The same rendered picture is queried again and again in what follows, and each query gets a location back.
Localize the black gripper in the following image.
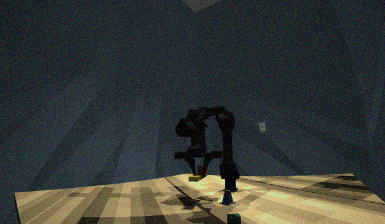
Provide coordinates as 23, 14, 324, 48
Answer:
175, 138, 223, 177

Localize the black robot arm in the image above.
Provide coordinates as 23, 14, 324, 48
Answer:
175, 106, 240, 192

